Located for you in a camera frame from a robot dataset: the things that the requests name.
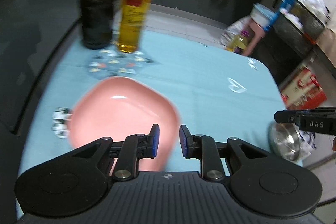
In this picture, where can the pink squarish bowl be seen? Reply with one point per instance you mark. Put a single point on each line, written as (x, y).
(118, 107)

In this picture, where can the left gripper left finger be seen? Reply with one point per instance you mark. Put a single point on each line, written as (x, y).
(134, 148)

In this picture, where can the pink plastic stool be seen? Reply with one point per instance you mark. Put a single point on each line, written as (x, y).
(257, 34)

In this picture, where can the stainless steel bowl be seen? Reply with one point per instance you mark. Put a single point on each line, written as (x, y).
(285, 141)

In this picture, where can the white container with blue lid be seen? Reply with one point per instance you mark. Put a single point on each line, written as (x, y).
(261, 15)

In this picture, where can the operator right hand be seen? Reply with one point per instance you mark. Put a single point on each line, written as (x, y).
(334, 144)

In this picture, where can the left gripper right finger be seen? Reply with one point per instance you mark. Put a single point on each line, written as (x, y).
(206, 150)

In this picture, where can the oil bottle on floor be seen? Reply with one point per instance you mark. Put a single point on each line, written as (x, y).
(239, 42)

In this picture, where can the brown paper bag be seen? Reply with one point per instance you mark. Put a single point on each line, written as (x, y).
(327, 43)

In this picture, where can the red gift bag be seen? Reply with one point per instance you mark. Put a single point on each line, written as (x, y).
(303, 91)

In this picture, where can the light blue tablecloth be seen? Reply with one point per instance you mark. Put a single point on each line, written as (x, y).
(215, 92)

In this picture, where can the black mesh storage rack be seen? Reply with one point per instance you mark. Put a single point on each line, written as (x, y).
(286, 45)

